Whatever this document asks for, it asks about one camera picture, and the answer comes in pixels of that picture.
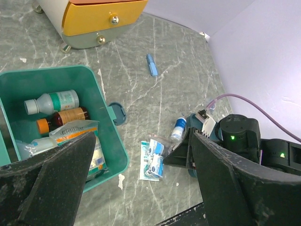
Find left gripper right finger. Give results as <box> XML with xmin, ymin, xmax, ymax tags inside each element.
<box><xmin>191</xmin><ymin>133</ymin><xmax>301</xmax><ymax>226</ymax></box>

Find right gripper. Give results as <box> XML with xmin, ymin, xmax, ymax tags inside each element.
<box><xmin>163</xmin><ymin>131</ymin><xmax>189</xmax><ymax>169</ymax></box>

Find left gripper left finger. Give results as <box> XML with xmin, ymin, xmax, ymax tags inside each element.
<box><xmin>0</xmin><ymin>132</ymin><xmax>95</xmax><ymax>226</ymax></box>

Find elastic bandage roll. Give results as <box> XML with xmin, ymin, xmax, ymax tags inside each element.
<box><xmin>170</xmin><ymin>117</ymin><xmax>186</xmax><ymax>143</ymax></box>

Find small blue white packets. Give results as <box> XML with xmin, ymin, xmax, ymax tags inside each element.
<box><xmin>143</xmin><ymin>134</ymin><xmax>176</xmax><ymax>181</ymax></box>

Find blue divided tray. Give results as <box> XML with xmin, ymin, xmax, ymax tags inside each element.
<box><xmin>185</xmin><ymin>113</ymin><xmax>222</xmax><ymax>178</ymax></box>

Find white blue gauze packet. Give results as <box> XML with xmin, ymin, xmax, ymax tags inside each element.
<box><xmin>16</xmin><ymin>137</ymin><xmax>58</xmax><ymax>160</ymax></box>

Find cotton swab packet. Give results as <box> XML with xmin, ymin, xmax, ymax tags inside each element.
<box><xmin>49</xmin><ymin>120</ymin><xmax>108</xmax><ymax>181</ymax></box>

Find brown bottle orange cap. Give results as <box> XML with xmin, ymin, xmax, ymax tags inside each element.
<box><xmin>36</xmin><ymin>107</ymin><xmax>90</xmax><ymax>135</ymax></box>

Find white plastic bottle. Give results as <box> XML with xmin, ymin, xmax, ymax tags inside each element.
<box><xmin>24</xmin><ymin>89</ymin><xmax>79</xmax><ymax>115</ymax></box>

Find teal medicine box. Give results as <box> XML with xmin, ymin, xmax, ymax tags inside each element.
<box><xmin>0</xmin><ymin>65</ymin><xmax>129</xmax><ymax>191</ymax></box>

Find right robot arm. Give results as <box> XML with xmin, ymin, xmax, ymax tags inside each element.
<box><xmin>163</xmin><ymin>111</ymin><xmax>301</xmax><ymax>177</ymax></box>

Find flat blue white sachet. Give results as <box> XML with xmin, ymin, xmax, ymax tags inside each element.
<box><xmin>139</xmin><ymin>141</ymin><xmax>159</xmax><ymax>182</ymax></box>

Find small clear measuring cup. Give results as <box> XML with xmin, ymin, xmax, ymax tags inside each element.
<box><xmin>207</xmin><ymin>104</ymin><xmax>216</xmax><ymax>111</ymax></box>

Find blue plastic vial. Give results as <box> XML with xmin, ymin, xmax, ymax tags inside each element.
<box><xmin>146</xmin><ymin>54</ymin><xmax>158</xmax><ymax>77</ymax></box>

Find round mini drawer cabinet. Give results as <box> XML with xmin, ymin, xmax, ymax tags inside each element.
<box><xmin>32</xmin><ymin>0</ymin><xmax>148</xmax><ymax>53</ymax></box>

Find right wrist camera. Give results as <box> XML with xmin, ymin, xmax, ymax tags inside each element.
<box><xmin>196</xmin><ymin>109</ymin><xmax>216</xmax><ymax>138</ymax></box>

